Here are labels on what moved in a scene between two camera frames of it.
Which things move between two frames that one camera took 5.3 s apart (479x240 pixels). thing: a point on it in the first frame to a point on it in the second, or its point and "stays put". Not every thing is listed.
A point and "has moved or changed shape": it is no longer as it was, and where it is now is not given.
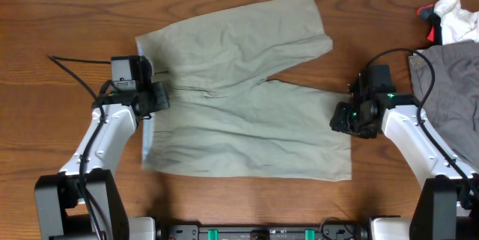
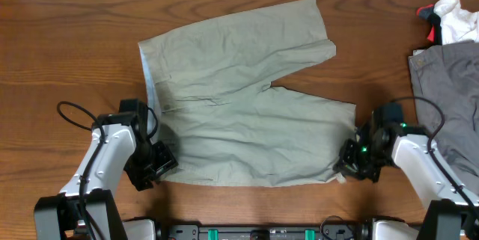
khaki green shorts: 226,116 has moved or changed shape
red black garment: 427,12 stays put
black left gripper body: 160,96 to 162,160
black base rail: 334,229 stays put
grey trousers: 452,103 stays put
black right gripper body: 352,121 to 364,161
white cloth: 456,24 stays put
